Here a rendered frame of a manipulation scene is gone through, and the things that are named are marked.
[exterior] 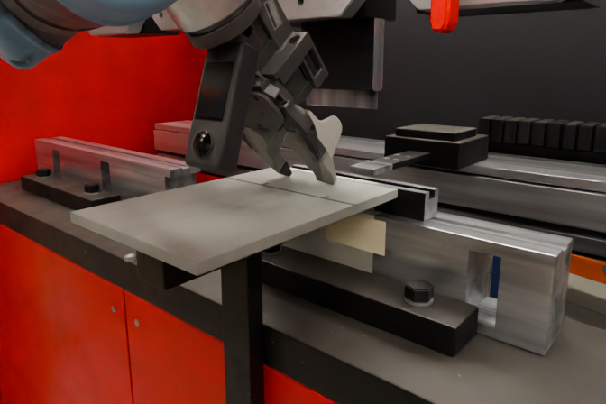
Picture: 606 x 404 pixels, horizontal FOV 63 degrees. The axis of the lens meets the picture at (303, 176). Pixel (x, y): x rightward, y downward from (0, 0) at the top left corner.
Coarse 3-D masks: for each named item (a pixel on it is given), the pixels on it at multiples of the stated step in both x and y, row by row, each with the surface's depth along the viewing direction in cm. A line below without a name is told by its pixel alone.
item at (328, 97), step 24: (312, 24) 57; (336, 24) 55; (360, 24) 53; (336, 48) 55; (360, 48) 53; (336, 72) 56; (360, 72) 54; (312, 96) 60; (336, 96) 57; (360, 96) 55
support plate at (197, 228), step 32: (160, 192) 51; (192, 192) 51; (224, 192) 51; (256, 192) 51; (288, 192) 51; (320, 192) 51; (352, 192) 51; (384, 192) 51; (96, 224) 41; (128, 224) 41; (160, 224) 41; (192, 224) 41; (224, 224) 41; (256, 224) 41; (288, 224) 41; (320, 224) 43; (160, 256) 35; (192, 256) 34; (224, 256) 34
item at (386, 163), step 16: (400, 128) 74; (416, 128) 74; (432, 128) 74; (448, 128) 74; (464, 128) 74; (400, 144) 74; (416, 144) 72; (432, 144) 70; (448, 144) 69; (464, 144) 69; (480, 144) 73; (384, 160) 65; (400, 160) 65; (416, 160) 68; (432, 160) 71; (448, 160) 69; (464, 160) 70; (480, 160) 74
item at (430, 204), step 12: (300, 168) 64; (372, 180) 57; (384, 180) 56; (408, 192) 52; (420, 192) 51; (432, 192) 52; (384, 204) 54; (396, 204) 53; (408, 204) 52; (420, 204) 51; (432, 204) 52; (408, 216) 52; (420, 216) 51; (432, 216) 52
